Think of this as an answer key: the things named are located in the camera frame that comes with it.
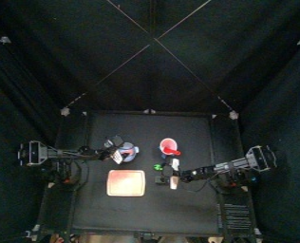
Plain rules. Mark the pink salmon sushi toy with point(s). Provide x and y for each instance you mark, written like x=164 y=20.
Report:
x=129 y=153

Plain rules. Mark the small green toy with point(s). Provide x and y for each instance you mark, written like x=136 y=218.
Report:
x=159 y=166

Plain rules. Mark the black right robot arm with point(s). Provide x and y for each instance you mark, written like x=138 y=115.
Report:
x=241 y=163

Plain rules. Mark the light blue bowl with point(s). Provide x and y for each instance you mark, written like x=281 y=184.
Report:
x=130 y=148

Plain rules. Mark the red bowl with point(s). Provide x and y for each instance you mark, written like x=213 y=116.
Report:
x=169 y=146

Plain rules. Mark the orange square tray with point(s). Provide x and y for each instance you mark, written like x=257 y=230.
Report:
x=126 y=183

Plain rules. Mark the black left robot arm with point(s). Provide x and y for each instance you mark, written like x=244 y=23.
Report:
x=52 y=153

